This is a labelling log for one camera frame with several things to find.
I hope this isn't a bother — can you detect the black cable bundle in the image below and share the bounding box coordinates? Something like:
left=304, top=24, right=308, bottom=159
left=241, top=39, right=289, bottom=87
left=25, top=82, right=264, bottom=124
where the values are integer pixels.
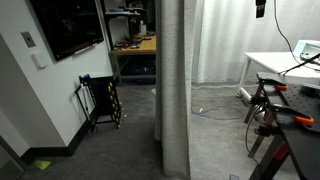
left=244, top=103, right=268, bottom=165

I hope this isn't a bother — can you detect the black electronics box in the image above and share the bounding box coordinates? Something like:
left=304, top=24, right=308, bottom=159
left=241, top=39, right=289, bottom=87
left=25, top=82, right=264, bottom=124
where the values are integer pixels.
left=121, top=63, right=157, bottom=77

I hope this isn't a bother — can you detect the teal flat object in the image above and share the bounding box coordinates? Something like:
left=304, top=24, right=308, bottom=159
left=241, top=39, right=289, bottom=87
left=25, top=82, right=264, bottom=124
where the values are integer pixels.
left=299, top=83, right=320, bottom=98

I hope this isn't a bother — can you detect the white sheer curtain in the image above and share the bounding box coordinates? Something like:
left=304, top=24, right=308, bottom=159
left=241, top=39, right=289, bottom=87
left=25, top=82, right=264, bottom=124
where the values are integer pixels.
left=191, top=0, right=320, bottom=85

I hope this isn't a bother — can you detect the large black orange clamp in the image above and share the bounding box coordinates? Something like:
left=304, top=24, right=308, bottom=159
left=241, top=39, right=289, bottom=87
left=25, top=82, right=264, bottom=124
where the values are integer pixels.
left=269, top=103, right=315, bottom=126

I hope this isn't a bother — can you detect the black folding cart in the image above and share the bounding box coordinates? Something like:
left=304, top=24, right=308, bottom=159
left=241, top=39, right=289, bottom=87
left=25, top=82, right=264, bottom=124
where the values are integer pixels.
left=73, top=73, right=124, bottom=134

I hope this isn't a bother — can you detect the white wall thermostat box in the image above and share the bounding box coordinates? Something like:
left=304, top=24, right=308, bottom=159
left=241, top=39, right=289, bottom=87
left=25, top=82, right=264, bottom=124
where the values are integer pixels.
left=31, top=50, right=50, bottom=70

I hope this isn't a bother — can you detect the white box device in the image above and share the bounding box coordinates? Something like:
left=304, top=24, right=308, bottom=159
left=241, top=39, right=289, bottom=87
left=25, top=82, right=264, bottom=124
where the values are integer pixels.
left=293, top=39, right=320, bottom=63

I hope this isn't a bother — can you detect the blue floor cable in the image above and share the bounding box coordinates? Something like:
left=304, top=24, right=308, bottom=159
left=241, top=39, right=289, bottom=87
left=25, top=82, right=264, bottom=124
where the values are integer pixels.
left=190, top=105, right=245, bottom=121

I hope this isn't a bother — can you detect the wooden workbench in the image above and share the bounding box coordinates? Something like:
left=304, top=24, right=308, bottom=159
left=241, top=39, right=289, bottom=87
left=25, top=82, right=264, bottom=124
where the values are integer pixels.
left=109, top=34, right=157, bottom=84

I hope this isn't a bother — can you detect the thin black hanging cable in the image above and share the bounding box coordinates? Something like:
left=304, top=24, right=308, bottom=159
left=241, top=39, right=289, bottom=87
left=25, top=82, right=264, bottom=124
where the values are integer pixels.
left=273, top=0, right=320, bottom=73

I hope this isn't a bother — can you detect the green paper note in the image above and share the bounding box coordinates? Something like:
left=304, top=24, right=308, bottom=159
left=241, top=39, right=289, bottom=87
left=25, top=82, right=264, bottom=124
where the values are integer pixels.
left=33, top=160, right=52, bottom=171

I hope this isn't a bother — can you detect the grey metal shelf unit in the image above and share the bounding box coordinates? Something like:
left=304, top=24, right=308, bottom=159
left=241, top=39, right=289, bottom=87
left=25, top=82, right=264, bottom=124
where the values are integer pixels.
left=101, top=0, right=148, bottom=38

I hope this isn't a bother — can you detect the grey wall switch plate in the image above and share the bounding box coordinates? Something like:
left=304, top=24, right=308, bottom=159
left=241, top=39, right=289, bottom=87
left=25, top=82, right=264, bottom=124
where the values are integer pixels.
left=20, top=31, right=37, bottom=49

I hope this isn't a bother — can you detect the grey fabric curtain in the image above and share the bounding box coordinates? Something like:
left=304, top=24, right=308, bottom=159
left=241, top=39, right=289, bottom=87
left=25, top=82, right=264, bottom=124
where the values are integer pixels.
left=153, top=0, right=198, bottom=180

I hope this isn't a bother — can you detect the white table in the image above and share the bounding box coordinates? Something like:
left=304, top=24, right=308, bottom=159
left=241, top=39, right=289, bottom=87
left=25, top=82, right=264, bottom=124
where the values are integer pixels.
left=237, top=51, right=320, bottom=99

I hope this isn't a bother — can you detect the white bottle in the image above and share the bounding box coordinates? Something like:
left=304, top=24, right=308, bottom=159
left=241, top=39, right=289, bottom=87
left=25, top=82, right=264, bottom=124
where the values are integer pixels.
left=139, top=20, right=148, bottom=37

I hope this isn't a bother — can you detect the orange clamp handle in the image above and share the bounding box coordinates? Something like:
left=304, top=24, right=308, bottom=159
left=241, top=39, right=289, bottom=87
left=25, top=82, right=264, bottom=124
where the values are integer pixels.
left=273, top=143, right=290, bottom=163

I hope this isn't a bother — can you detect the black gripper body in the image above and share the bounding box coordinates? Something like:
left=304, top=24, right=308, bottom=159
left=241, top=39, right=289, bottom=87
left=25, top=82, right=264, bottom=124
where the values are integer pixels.
left=255, top=0, right=267, bottom=19

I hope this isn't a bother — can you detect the black wall board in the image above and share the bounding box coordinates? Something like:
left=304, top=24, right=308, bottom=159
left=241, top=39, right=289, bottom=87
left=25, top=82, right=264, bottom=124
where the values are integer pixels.
left=29, top=0, right=105, bottom=63

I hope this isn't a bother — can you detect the small orange tipped clamp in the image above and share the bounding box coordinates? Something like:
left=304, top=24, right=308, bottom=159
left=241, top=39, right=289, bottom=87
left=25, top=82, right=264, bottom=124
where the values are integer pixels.
left=258, top=77, right=288, bottom=92

